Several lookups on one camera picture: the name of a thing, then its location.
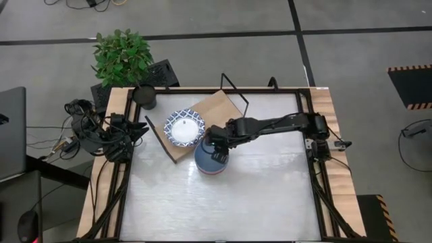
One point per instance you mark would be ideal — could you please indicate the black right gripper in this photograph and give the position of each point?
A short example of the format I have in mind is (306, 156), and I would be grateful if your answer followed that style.
(217, 136)

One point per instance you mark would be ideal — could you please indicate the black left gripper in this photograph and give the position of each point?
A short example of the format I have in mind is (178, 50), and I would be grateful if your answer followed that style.
(124, 131)

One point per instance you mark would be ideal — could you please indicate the blue bowl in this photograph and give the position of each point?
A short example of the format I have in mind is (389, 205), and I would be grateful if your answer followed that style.
(202, 161)

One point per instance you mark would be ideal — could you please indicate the red bowl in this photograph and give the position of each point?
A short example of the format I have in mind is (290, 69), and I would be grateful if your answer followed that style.
(211, 173)

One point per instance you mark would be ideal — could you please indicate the blue patterned white plate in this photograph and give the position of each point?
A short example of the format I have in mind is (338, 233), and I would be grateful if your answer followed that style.
(184, 130)

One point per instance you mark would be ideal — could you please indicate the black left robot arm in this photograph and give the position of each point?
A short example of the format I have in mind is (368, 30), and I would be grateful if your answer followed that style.
(91, 135)

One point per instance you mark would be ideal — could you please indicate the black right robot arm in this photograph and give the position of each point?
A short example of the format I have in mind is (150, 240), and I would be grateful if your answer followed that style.
(270, 125)

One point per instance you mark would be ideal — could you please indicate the black perforated stool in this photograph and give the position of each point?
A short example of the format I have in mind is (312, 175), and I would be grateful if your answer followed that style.
(165, 74)

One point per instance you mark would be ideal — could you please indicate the green leafy plant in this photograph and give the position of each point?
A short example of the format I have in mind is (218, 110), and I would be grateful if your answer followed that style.
(121, 57)

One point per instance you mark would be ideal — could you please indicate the black side desk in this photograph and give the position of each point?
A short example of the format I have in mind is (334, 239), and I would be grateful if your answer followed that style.
(57, 173)

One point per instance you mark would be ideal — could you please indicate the grey laptop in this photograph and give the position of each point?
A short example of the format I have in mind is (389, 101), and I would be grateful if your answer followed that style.
(11, 135)

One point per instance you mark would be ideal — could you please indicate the small black connector box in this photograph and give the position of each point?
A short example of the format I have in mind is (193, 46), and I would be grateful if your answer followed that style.
(341, 144)

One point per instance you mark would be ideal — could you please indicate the black power adapter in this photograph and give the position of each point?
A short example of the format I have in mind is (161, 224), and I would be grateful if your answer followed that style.
(91, 2)

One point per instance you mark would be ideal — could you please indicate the black computer mouse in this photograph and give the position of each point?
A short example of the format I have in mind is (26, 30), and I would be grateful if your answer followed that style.
(27, 226)

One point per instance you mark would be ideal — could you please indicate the black mat with hazard stripes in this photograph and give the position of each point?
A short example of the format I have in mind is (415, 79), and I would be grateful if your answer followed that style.
(373, 216)
(413, 86)

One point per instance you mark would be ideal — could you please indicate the grey floor device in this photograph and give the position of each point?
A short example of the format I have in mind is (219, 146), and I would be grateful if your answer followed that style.
(418, 129)

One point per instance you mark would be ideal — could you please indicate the wooden shelf with black frame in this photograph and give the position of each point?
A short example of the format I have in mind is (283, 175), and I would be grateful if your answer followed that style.
(216, 108)

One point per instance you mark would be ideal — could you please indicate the black aluminium table frame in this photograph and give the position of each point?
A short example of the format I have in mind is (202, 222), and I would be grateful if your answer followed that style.
(123, 189)

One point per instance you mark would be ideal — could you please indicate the silver metal bracket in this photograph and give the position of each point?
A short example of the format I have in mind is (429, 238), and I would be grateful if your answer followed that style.
(308, 143)

